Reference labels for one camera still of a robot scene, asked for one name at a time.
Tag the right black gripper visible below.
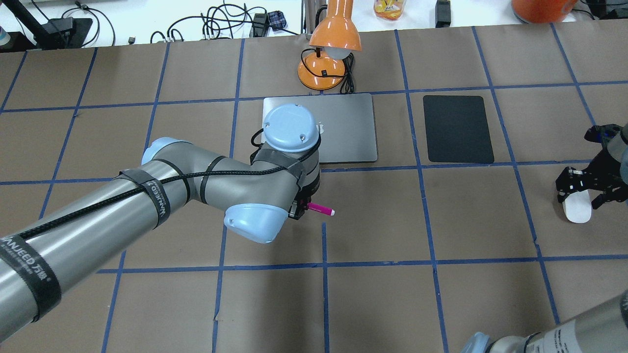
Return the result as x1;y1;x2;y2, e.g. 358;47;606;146
555;125;628;209

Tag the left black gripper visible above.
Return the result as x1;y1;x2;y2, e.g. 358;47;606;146
288;174;320;219

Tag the pink highlighter pen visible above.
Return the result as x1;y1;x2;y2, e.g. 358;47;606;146
307;202;336;216

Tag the white computer mouse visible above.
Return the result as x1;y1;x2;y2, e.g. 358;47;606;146
562;190;593;224

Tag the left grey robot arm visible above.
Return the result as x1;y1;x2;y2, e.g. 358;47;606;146
0;103;322;340

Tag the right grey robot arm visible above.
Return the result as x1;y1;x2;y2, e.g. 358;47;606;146
463;124;628;353

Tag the black mousepad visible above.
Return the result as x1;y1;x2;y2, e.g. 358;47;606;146
422;95;495;164

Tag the silver closed laptop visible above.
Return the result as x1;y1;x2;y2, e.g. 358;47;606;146
262;93;378;164

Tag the orange desk lamp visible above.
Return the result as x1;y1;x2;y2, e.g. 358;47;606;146
297;0;363;90

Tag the black power adapter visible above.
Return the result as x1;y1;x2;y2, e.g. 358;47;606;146
435;0;452;28

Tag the black lamp cable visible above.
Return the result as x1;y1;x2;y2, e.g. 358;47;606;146
300;48;356;95

